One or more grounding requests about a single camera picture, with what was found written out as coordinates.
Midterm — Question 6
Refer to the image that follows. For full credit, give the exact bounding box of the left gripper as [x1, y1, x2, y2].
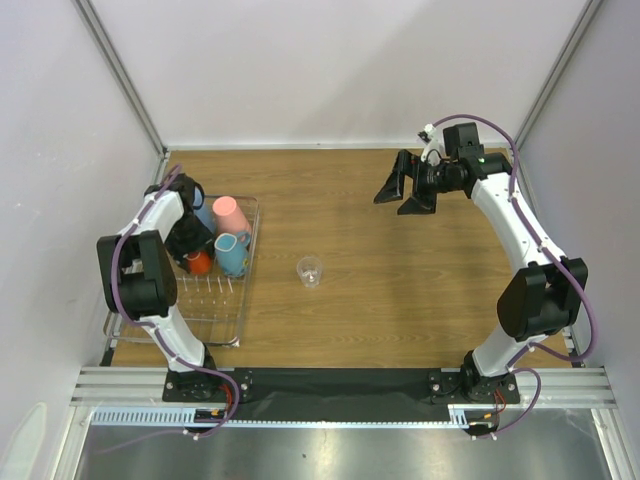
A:
[164, 212, 217, 271]

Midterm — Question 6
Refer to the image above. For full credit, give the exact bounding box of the blue plastic cup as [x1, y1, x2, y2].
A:
[193, 184, 216, 235]

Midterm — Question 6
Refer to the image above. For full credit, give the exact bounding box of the small orange cup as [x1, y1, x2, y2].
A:
[186, 251, 212, 275]

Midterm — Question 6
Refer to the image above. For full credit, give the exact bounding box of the pink plastic cup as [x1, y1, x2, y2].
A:
[212, 196, 252, 234]

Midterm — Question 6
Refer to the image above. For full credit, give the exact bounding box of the teal ceramic mug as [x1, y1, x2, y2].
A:
[214, 231, 251, 277]

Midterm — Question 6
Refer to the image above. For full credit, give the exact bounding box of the clear plastic cup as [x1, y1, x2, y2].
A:
[296, 256, 323, 288]

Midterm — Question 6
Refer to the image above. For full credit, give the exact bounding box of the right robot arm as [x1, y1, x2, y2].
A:
[374, 117, 588, 403]

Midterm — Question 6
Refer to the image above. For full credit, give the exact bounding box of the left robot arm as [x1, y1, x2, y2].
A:
[96, 167, 240, 402]

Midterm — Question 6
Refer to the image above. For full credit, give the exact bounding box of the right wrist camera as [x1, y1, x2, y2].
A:
[418, 123, 444, 166]

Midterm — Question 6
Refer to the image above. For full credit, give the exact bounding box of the wire dish rack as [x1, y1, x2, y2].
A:
[102, 194, 262, 350]

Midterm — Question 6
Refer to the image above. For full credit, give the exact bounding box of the aluminium frame rail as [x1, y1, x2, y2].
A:
[71, 367, 616, 430]

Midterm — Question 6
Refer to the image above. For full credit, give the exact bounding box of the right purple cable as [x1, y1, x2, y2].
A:
[424, 113, 599, 441]

